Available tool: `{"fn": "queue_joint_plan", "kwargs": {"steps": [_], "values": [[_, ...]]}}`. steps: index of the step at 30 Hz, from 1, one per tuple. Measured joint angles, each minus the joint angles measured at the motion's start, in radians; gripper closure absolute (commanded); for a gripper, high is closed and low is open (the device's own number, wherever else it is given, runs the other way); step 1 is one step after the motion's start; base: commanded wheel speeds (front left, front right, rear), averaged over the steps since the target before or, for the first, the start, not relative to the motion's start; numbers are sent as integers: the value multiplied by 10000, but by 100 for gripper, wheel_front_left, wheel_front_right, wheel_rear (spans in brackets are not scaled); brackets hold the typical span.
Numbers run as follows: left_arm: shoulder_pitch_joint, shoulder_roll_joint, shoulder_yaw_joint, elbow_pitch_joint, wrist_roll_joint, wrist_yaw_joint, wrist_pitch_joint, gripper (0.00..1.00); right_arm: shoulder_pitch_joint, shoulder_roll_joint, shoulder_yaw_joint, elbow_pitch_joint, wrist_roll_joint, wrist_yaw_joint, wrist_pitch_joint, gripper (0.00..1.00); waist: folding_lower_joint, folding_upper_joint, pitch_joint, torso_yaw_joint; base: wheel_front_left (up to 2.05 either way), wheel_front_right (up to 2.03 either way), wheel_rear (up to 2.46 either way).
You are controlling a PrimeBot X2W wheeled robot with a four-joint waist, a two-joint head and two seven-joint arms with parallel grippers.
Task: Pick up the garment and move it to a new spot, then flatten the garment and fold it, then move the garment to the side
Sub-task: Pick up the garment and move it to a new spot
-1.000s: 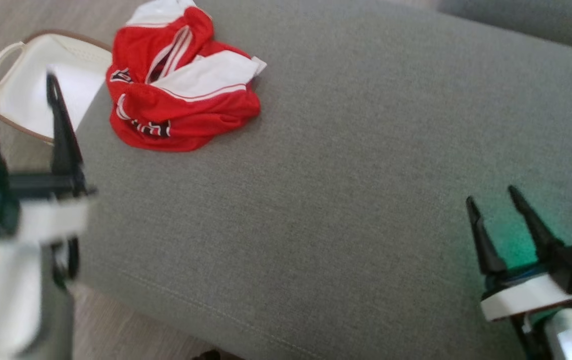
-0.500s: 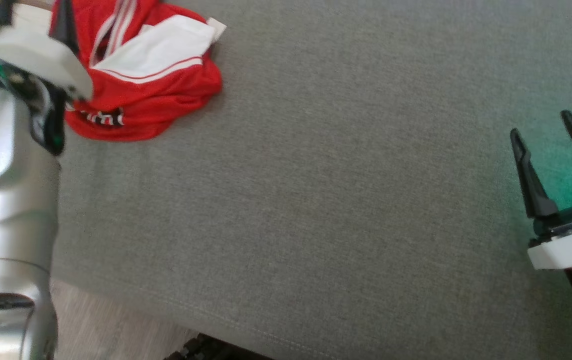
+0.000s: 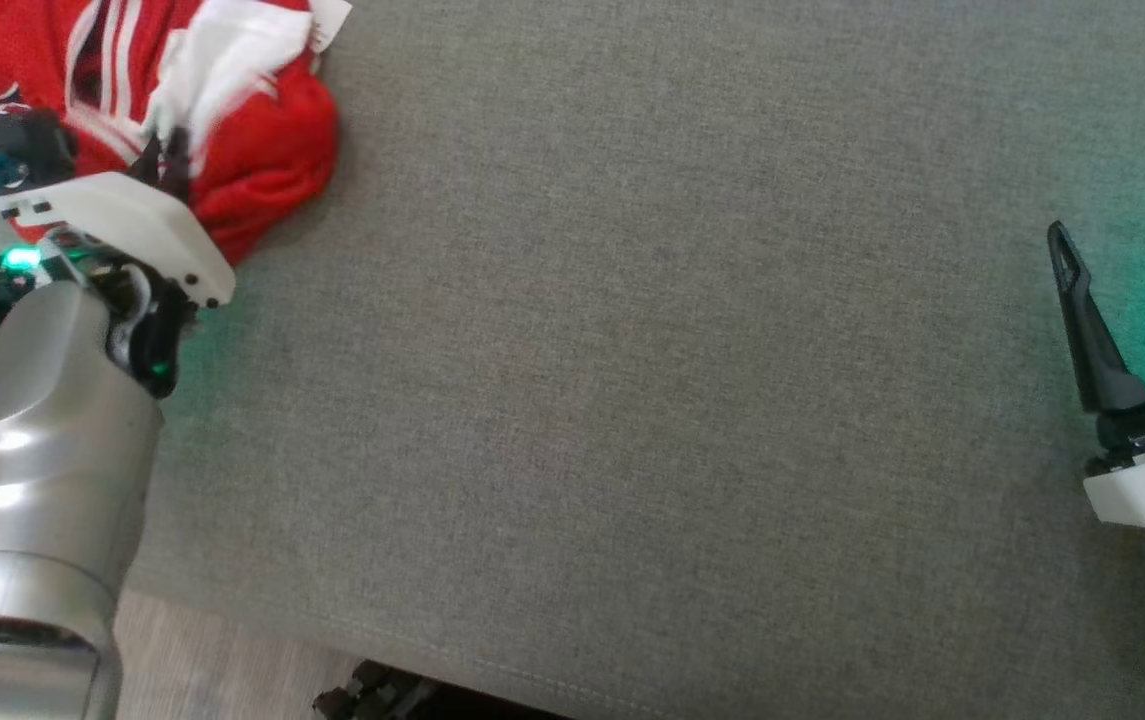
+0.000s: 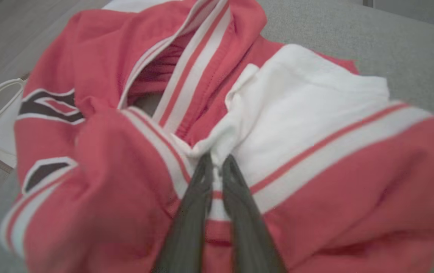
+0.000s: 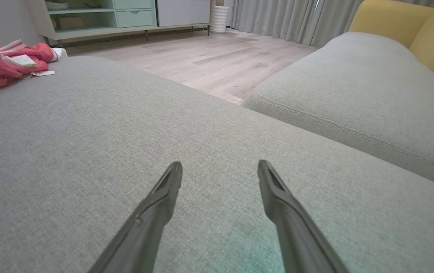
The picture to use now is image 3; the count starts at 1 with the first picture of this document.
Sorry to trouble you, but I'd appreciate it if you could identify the red white basketball jersey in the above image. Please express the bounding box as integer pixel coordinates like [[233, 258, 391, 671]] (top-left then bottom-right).
[[0, 0, 354, 267]]

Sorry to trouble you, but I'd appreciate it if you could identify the large grey sofa seat cushion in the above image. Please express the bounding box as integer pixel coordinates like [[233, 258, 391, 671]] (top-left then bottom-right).
[[0, 0, 1145, 720]]

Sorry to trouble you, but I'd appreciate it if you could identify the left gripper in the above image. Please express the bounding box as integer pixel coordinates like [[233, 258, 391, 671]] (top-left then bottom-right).
[[0, 125, 236, 398]]

